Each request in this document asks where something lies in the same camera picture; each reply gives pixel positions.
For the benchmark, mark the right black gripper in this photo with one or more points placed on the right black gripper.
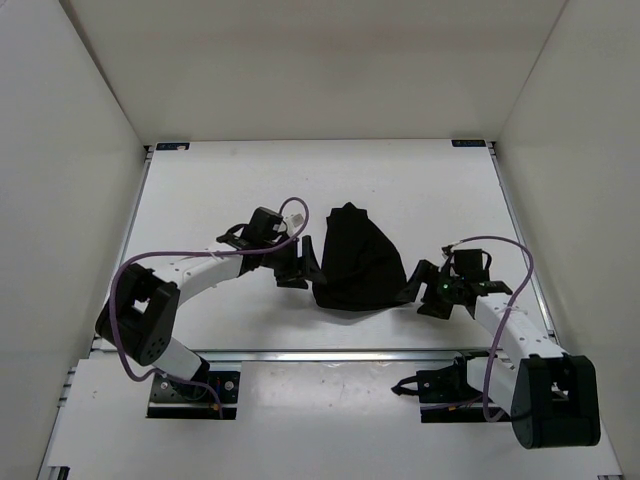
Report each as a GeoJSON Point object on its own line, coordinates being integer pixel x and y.
{"type": "Point", "coordinates": [426, 273]}

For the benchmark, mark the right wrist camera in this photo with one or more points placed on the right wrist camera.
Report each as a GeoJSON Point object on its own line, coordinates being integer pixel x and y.
{"type": "Point", "coordinates": [448, 249]}

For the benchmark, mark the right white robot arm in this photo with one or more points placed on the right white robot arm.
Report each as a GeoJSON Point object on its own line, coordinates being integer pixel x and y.
{"type": "Point", "coordinates": [525, 378]}

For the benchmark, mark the blue label sticker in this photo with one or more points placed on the blue label sticker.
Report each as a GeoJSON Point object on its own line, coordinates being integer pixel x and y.
{"type": "Point", "coordinates": [172, 146]}
{"type": "Point", "coordinates": [468, 143]}

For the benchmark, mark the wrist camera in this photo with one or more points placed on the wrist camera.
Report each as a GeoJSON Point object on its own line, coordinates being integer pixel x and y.
{"type": "Point", "coordinates": [294, 221]}
{"type": "Point", "coordinates": [448, 249]}

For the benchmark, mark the right blue label sticker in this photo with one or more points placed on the right blue label sticker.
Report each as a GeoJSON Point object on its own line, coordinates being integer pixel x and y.
{"type": "Point", "coordinates": [468, 143]}

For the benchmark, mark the black skirt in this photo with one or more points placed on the black skirt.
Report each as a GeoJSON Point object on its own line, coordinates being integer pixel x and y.
{"type": "Point", "coordinates": [362, 266]}

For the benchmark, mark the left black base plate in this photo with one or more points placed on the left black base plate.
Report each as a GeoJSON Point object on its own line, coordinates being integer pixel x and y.
{"type": "Point", "coordinates": [171, 400]}

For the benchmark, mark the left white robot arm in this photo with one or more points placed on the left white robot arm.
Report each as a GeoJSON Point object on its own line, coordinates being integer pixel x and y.
{"type": "Point", "coordinates": [148, 289]}

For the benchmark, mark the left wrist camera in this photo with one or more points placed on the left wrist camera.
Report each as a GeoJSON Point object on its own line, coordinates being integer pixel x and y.
{"type": "Point", "coordinates": [294, 221]}

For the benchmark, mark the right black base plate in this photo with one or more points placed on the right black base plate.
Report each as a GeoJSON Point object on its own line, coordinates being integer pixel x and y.
{"type": "Point", "coordinates": [444, 394]}

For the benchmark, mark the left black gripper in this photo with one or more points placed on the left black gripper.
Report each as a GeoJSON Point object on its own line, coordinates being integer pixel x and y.
{"type": "Point", "coordinates": [307, 265]}

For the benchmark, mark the left blue label sticker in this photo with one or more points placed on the left blue label sticker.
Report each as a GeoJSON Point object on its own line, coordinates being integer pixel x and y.
{"type": "Point", "coordinates": [172, 146]}

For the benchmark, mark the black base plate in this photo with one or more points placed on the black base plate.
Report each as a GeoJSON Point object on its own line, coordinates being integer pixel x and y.
{"type": "Point", "coordinates": [444, 394]}
{"type": "Point", "coordinates": [171, 400]}

